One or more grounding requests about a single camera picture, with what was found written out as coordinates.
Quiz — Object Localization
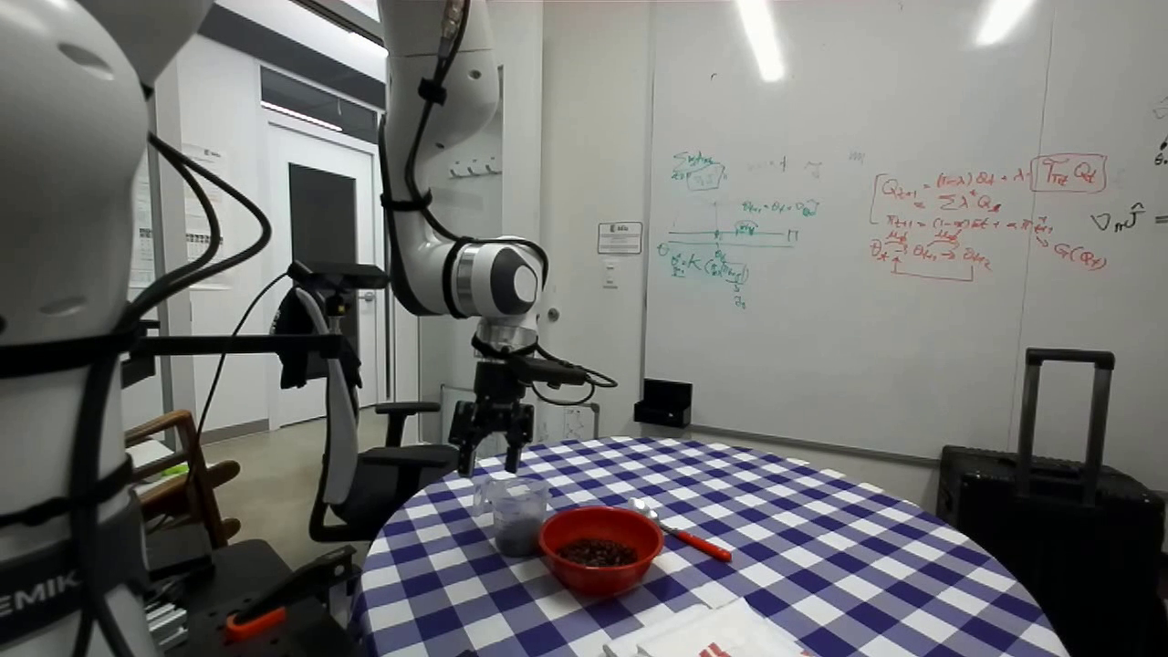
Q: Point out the white door dark window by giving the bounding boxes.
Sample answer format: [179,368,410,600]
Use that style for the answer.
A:
[255,102,395,430]

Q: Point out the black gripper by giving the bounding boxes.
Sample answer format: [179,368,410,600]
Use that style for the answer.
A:
[448,351,542,479]

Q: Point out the red plastic bowl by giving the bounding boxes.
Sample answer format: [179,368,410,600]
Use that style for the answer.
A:
[537,503,667,599]

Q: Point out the white wall notice sign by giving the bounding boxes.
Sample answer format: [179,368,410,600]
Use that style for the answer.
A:
[594,220,646,259]

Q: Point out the blue white checkered tablecloth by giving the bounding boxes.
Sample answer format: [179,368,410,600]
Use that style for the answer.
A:
[351,433,1073,657]

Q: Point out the white cup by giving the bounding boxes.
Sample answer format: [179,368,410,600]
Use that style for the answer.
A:
[476,469,555,561]

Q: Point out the white napkin red print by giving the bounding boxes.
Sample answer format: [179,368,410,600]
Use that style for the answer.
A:
[633,599,807,657]

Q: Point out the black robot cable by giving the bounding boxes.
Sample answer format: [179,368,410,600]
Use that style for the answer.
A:
[113,126,274,333]

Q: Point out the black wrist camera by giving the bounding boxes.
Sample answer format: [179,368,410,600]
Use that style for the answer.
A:
[521,346,620,407]

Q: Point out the brown wooden chair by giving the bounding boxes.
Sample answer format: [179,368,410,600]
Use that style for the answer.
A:
[124,407,245,552]

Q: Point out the black suitcase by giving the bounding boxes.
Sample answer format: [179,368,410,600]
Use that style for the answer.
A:
[933,346,1168,657]

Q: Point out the black office chair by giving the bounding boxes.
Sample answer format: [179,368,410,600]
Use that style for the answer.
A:
[294,288,469,546]

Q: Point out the dark coffee beans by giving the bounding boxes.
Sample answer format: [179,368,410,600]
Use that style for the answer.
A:
[558,535,644,570]
[492,515,548,558]

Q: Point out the orange handled tool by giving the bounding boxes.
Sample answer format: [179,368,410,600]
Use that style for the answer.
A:
[218,600,294,644]

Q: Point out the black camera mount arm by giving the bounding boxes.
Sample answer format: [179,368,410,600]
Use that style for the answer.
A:
[118,256,395,394]

